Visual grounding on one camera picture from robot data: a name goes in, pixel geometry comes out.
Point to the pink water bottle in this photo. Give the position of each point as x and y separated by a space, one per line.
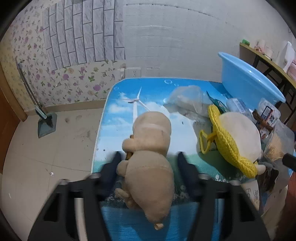
292 69

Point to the small green box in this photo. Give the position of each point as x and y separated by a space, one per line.
245 42

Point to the wooden side table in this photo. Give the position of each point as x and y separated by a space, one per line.
248 48

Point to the clear plastic bag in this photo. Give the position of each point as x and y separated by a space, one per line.
185 99

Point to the white wall socket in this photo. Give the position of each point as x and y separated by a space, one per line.
134 72

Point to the wooden door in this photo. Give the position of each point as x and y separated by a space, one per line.
8 120

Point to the clear jar with label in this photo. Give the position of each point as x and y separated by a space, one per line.
268 113

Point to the clear bottle with silver cap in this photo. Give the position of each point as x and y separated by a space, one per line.
238 105

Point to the clear bag of wooden swabs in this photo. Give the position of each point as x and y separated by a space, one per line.
275 146

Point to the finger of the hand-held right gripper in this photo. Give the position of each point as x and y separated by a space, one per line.
290 161

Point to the white electric kettle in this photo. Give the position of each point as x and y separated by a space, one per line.
285 53

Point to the dark packet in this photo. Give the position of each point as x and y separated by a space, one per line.
269 182

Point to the small pink item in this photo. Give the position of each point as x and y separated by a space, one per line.
257 48

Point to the green snack packet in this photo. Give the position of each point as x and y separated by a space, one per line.
218 103

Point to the white wall plug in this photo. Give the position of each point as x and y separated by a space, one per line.
122 73

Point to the plush toy with yellow hat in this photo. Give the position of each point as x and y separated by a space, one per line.
240 129

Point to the beige plush toy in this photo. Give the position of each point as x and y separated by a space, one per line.
148 176

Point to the brown stick packet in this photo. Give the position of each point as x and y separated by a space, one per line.
261 120

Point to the blue plastic basin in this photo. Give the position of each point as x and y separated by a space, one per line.
240 76

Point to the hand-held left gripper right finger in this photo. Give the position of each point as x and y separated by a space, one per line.
185 168

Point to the white printed paper cup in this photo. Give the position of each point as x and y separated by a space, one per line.
252 193

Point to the grey dustpan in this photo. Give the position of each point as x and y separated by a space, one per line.
46 126

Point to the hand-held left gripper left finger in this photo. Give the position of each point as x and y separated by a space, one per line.
110 168

